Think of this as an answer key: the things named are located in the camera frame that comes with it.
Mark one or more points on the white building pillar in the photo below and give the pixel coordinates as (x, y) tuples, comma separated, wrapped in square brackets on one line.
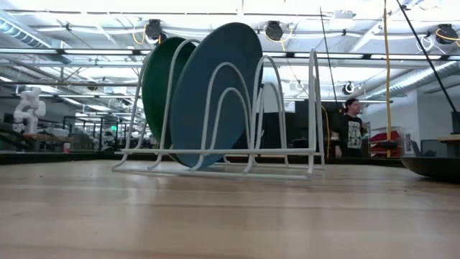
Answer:
[(269, 95)]

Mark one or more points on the black equipment cabinet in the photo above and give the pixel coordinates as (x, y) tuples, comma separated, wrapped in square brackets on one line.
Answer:
[(298, 129)]

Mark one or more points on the large green plate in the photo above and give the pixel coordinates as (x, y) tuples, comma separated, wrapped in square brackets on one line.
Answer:
[(154, 90)]

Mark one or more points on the red storage bins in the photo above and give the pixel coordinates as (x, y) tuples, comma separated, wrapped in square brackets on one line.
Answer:
[(384, 138)]

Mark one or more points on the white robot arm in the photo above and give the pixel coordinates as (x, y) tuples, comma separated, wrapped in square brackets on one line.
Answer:
[(30, 108)]

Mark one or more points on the wooden desk top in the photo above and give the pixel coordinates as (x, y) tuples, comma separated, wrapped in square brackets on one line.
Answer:
[(451, 138)]

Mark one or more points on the person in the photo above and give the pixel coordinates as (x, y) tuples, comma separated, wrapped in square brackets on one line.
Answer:
[(350, 131)]

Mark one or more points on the large blue plate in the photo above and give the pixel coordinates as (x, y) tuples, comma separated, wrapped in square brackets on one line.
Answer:
[(223, 43)]

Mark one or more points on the small black plate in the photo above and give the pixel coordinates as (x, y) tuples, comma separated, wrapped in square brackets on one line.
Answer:
[(431, 167)]

